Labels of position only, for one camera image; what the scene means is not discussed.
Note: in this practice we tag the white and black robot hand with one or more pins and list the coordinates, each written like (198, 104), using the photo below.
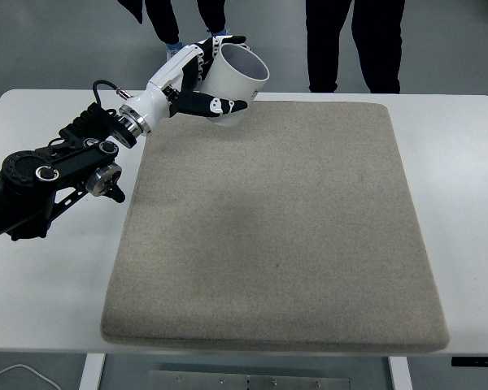
(154, 97)

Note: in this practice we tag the white table leg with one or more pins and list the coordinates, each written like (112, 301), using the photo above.
(399, 373)
(91, 371)

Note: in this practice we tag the beige fabric mat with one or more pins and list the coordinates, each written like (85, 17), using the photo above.
(276, 252)

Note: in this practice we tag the person with white sneakers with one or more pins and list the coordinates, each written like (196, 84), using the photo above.
(164, 20)

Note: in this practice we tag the black table control panel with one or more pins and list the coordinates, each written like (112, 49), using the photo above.
(477, 362)

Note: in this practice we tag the white ribbed cup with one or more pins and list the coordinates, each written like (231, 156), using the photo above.
(233, 83)

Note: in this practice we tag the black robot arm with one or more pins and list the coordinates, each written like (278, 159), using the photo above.
(32, 174)

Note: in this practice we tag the person in black trousers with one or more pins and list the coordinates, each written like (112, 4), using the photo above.
(374, 44)

